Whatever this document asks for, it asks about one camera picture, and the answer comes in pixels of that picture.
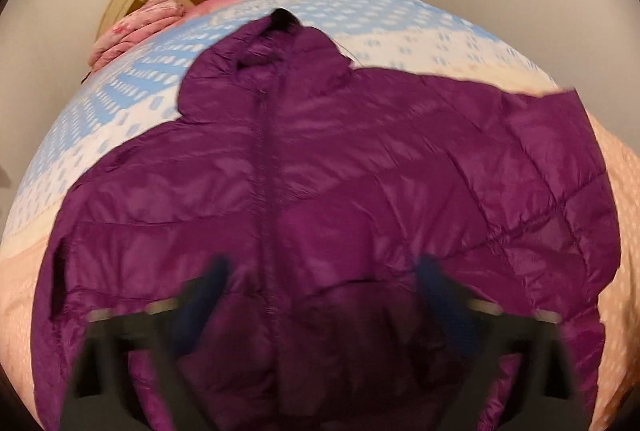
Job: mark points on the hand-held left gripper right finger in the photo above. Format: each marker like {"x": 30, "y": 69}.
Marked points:
{"x": 434, "y": 283}

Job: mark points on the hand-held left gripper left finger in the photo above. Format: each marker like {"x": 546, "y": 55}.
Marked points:
{"x": 212, "y": 283}

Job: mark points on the purple puffer jacket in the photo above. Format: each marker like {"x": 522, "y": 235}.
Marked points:
{"x": 380, "y": 171}

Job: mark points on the bed with patterned bedspread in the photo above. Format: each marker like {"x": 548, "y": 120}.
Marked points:
{"x": 125, "y": 86}

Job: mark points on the pink floral quilt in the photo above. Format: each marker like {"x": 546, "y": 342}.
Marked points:
{"x": 137, "y": 28}

